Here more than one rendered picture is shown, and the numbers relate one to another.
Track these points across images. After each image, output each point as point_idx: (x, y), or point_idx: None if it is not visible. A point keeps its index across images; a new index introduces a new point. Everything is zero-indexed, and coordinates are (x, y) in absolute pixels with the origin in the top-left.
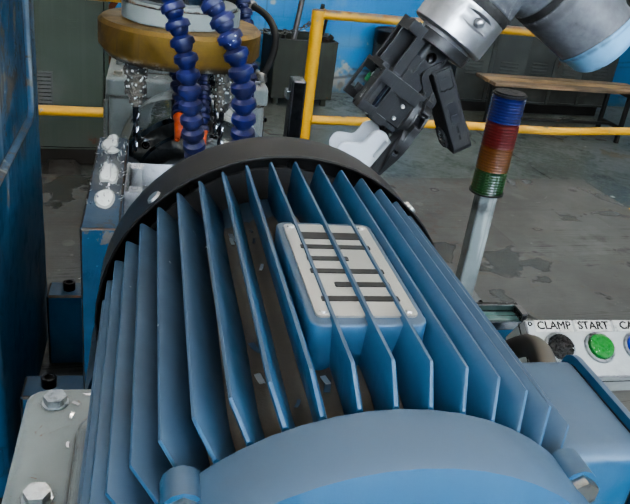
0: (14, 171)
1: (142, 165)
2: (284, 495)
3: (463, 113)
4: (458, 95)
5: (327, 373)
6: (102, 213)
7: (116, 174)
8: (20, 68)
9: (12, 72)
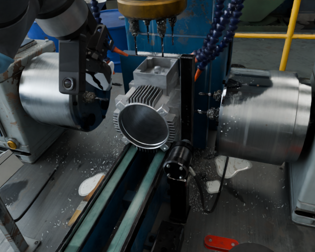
0: (164, 40)
1: (173, 60)
2: None
3: (58, 67)
4: (58, 54)
5: None
6: (131, 52)
7: (164, 55)
8: (201, 14)
9: (184, 11)
